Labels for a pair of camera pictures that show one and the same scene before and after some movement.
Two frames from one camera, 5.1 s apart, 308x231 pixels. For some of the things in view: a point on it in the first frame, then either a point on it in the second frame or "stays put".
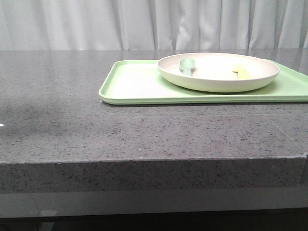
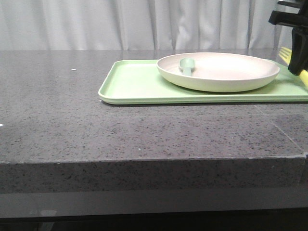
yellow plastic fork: (241, 68) to (286, 54)
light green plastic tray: (140, 82) stays put
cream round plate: (218, 72) stays put
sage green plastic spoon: (187, 64) stays put
